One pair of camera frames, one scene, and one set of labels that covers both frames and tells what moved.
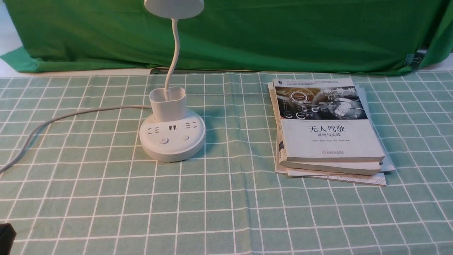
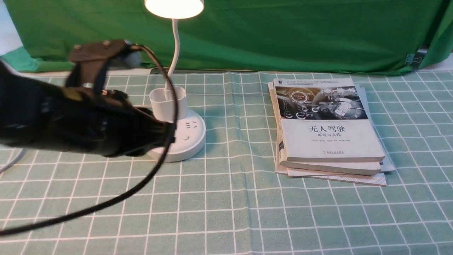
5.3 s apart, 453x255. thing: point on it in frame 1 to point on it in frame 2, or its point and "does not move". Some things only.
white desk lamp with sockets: [173, 134] does not move
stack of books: [378, 179] does not move
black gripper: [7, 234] to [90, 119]
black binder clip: [414, 60] does not move
